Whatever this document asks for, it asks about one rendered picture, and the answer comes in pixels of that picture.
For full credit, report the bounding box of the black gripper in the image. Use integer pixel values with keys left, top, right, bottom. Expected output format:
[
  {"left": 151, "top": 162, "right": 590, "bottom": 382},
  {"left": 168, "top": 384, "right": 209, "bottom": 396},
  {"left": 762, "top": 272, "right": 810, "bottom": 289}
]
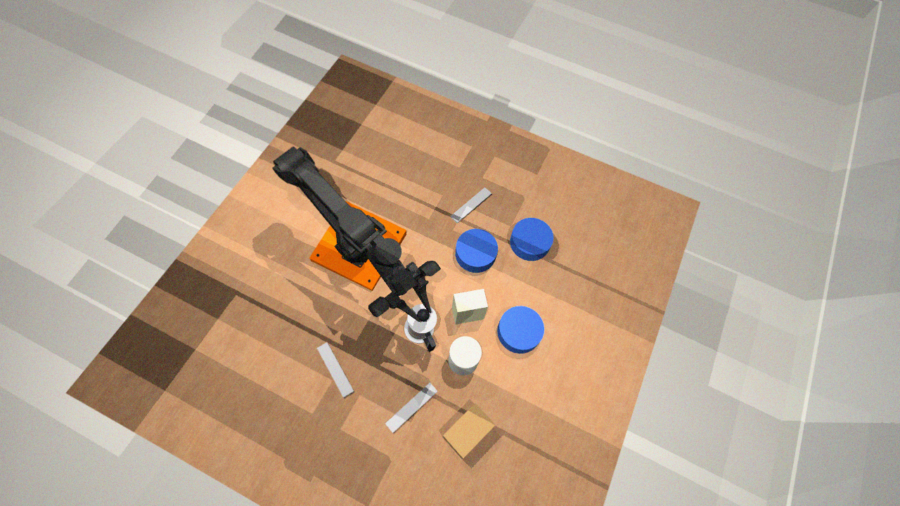
[{"left": 368, "top": 260, "right": 441, "bottom": 322}]

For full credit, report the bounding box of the white flat bar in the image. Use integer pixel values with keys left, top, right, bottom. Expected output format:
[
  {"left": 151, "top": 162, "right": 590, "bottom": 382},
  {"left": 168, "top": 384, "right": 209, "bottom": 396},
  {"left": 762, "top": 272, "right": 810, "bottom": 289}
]
[
  {"left": 317, "top": 342, "right": 354, "bottom": 398},
  {"left": 450, "top": 187, "right": 491, "bottom": 223},
  {"left": 385, "top": 383, "right": 438, "bottom": 433}
]

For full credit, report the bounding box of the white cylinder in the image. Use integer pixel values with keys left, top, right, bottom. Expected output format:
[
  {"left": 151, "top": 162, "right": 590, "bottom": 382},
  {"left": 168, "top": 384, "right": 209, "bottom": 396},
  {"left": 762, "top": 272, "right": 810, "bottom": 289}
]
[{"left": 449, "top": 336, "right": 482, "bottom": 375}]

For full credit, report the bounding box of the blue cylinder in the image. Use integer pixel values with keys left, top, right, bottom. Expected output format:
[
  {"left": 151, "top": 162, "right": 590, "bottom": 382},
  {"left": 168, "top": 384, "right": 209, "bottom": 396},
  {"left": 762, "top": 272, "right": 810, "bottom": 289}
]
[
  {"left": 497, "top": 306, "right": 544, "bottom": 353},
  {"left": 510, "top": 218, "right": 553, "bottom": 261},
  {"left": 456, "top": 229, "right": 498, "bottom": 273}
]

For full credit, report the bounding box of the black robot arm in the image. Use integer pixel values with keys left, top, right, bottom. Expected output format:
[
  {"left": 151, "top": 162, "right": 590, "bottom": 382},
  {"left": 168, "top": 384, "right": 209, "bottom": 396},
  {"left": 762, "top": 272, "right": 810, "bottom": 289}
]
[{"left": 272, "top": 147, "right": 421, "bottom": 295}]

